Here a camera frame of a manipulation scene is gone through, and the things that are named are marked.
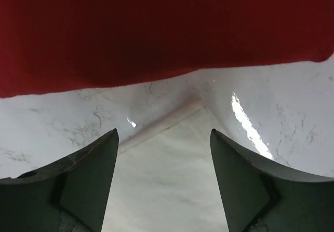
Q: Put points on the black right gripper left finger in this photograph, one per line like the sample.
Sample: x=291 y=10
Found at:
x=69 y=194

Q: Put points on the folded dark red t shirt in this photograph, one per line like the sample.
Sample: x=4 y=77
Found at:
x=61 y=45

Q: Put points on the white t shirt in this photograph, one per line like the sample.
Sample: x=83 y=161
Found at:
x=164 y=179

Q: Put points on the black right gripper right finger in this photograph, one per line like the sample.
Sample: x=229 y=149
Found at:
x=259 y=194

